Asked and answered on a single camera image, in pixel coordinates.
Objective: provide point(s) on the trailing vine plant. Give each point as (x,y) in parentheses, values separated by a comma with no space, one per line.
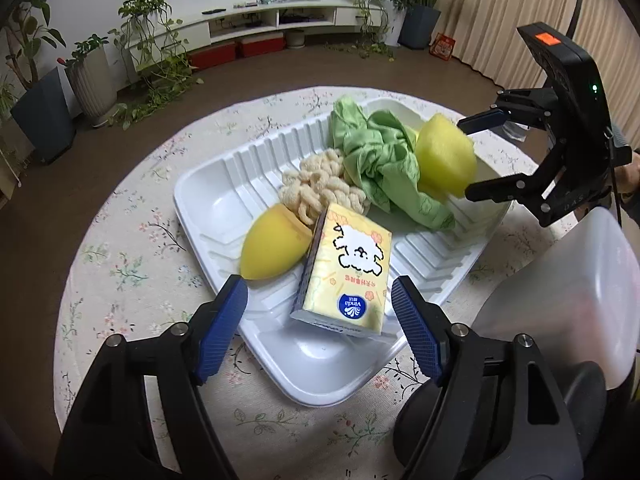
(150,10)

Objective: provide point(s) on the small pale blue object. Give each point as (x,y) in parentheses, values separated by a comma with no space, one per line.
(257,1)

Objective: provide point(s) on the beige curtain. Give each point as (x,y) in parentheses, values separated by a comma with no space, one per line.
(500,10)

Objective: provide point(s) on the yellow rectangular sponge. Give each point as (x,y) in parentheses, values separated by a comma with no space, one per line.
(445,152)

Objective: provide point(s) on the green cloth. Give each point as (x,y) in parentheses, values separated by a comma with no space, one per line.
(385,165)

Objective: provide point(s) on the white television cabinet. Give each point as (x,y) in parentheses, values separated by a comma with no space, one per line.
(350,14)

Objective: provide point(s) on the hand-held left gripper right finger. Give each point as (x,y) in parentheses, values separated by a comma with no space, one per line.
(417,330)

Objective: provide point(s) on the small white pot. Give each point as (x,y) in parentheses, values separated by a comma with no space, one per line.
(296,39)

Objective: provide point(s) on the large-leaf plant in dark pot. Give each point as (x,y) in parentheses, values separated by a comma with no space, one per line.
(419,27)

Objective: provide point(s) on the yellow round sponge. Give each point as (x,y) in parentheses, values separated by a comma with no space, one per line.
(270,250)

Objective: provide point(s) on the plant in ribbed grey pot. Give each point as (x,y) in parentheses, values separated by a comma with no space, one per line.
(92,85)

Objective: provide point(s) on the translucent plastic container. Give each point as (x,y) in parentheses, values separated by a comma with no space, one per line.
(565,300)

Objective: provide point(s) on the red box on floor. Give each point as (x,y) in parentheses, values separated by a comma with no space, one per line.
(442,46)

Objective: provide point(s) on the vine on floor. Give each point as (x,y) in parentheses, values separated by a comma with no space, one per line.
(362,50)

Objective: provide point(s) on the black remote control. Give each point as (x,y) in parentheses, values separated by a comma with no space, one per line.
(212,11)

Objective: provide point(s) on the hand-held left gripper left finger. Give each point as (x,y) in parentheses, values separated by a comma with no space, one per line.
(220,330)

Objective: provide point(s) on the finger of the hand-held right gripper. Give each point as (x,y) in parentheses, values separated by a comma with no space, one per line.
(500,187)
(482,120)

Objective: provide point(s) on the yellow tissue pack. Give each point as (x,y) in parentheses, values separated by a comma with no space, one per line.
(350,265)

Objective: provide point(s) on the floral tablecloth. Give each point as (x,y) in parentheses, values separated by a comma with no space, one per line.
(130,270)

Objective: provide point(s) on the white plastic tray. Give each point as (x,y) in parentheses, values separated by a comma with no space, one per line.
(225,200)

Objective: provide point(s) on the tall plant in dark pot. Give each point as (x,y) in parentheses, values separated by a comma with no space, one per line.
(42,115)

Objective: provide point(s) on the red storage box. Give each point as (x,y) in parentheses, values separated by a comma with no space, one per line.
(260,47)
(212,56)

